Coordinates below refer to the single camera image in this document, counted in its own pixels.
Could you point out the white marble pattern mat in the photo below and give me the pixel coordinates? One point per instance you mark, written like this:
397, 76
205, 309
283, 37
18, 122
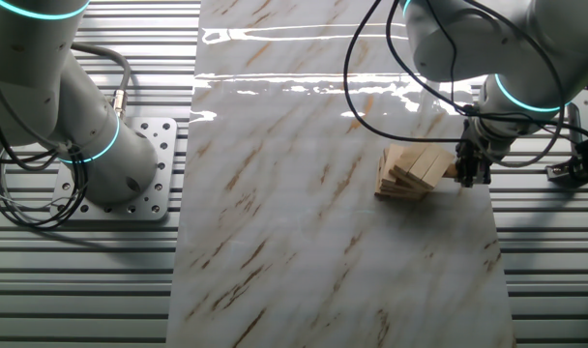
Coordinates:
299, 241

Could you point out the silver depth camera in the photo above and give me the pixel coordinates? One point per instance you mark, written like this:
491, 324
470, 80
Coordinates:
579, 116

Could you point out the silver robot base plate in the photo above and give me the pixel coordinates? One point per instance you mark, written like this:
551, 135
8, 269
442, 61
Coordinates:
163, 145

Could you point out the grey clamp device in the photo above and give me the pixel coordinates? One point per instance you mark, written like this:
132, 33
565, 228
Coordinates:
584, 159

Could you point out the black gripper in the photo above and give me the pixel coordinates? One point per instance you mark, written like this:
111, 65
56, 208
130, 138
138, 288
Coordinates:
480, 144

